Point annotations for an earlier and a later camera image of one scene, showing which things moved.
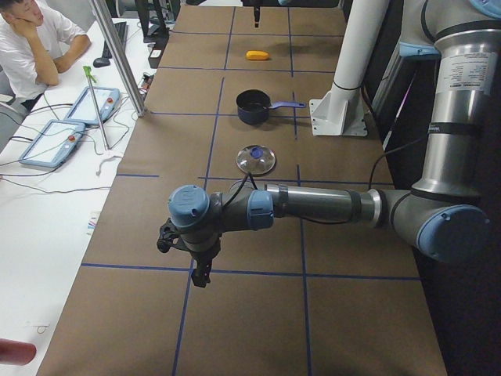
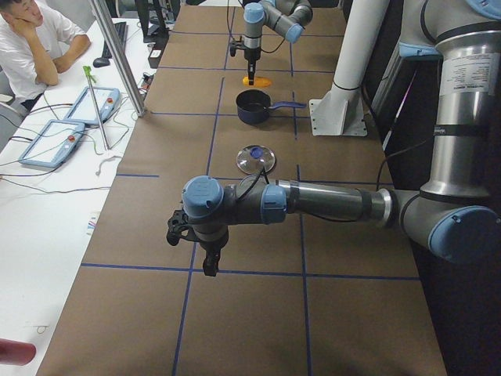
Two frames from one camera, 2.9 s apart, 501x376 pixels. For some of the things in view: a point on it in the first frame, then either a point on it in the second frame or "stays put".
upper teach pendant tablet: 84,109 stays put
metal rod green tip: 91,77 stays put
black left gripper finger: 199,277 to 210,265
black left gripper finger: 204,269 to 217,258
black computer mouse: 101,62 stays put
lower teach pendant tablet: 54,143 stays put
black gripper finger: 257,14 to 251,70
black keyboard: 121,30 stays put
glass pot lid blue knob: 255,159 stays put
